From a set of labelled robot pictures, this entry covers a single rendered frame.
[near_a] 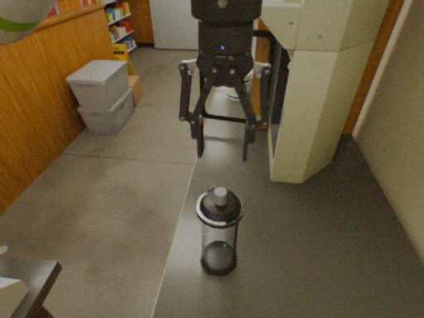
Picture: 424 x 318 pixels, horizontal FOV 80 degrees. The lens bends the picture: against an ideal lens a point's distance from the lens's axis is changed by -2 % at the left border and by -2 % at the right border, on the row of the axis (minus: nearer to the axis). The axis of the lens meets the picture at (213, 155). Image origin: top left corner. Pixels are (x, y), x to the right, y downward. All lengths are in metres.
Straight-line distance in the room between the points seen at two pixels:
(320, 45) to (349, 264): 0.59
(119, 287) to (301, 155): 1.38
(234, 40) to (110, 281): 1.71
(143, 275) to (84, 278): 0.37
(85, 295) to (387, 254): 1.60
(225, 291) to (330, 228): 0.38
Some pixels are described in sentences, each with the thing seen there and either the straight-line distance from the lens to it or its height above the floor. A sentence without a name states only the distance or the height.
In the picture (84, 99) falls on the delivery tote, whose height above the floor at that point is 0.43.
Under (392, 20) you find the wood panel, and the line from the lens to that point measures 1.21.
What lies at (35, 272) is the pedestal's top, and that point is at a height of 0.94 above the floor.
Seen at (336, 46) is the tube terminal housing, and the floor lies 1.42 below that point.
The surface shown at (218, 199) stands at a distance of 0.55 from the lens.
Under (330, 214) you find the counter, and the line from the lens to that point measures 0.94.
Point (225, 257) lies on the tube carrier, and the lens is 0.68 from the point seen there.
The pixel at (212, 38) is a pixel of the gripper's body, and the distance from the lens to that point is 0.36.
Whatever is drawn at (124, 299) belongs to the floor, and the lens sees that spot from 1.82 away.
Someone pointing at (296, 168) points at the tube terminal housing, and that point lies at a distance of 0.95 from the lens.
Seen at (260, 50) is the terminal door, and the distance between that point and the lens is 1.07.
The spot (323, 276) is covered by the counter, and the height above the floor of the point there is 0.94.
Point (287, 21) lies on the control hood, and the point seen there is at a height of 1.48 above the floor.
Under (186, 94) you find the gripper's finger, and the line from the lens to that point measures 0.42.
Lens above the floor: 1.60
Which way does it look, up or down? 38 degrees down
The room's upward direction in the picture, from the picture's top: straight up
